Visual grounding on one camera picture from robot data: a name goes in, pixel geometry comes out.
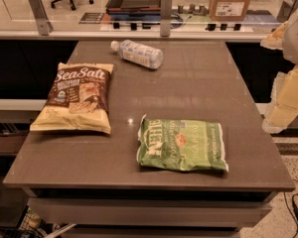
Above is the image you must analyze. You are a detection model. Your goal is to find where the cardboard box with label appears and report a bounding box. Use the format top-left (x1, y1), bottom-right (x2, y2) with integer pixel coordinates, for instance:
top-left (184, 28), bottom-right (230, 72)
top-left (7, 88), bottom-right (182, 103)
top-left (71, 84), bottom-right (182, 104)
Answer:
top-left (209, 0), bottom-right (250, 21)

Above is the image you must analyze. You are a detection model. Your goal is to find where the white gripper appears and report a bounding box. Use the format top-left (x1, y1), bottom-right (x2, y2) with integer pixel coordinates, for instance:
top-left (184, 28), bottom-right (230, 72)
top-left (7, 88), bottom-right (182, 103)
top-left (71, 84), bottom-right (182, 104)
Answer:
top-left (260, 8), bottom-right (298, 134)

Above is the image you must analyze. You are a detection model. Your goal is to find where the metal glass bracket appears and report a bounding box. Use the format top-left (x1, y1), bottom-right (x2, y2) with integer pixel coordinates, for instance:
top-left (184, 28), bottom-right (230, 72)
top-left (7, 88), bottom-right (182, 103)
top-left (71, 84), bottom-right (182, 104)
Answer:
top-left (277, 0), bottom-right (298, 23)
top-left (160, 0), bottom-right (172, 37)
top-left (28, 0), bottom-right (53, 36)

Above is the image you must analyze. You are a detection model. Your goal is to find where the clear plastic water bottle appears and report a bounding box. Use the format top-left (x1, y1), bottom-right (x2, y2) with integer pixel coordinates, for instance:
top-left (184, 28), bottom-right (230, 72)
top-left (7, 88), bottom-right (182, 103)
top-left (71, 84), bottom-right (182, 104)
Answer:
top-left (110, 40), bottom-right (163, 69)

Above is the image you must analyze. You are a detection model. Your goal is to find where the left metal glass bracket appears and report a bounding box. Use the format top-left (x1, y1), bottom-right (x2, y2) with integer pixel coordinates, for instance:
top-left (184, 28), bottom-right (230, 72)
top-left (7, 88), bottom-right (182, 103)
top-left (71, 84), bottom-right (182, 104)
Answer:
top-left (28, 0), bottom-right (53, 36)

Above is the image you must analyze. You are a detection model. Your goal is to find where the right metal glass bracket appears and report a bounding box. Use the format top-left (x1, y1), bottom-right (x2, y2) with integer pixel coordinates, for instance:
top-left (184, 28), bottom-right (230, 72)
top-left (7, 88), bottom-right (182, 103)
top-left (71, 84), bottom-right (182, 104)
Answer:
top-left (277, 0), bottom-right (298, 23)

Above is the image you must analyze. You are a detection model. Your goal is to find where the sea salt chips bag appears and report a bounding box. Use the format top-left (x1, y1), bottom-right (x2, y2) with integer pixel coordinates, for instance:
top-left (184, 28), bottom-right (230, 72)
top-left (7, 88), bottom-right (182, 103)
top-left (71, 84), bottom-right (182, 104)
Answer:
top-left (30, 63), bottom-right (114, 134)

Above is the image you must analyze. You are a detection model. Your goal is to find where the middle metal glass bracket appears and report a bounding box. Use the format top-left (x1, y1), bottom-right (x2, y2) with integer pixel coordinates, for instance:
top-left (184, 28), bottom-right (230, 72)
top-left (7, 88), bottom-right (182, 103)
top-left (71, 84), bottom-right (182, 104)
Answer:
top-left (160, 0), bottom-right (172, 37)

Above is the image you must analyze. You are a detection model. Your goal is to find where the green snack bag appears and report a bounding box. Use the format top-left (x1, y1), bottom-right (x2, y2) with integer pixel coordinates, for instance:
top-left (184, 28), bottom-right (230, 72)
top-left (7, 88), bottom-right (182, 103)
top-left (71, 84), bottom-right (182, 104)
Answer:
top-left (136, 116), bottom-right (228, 172)

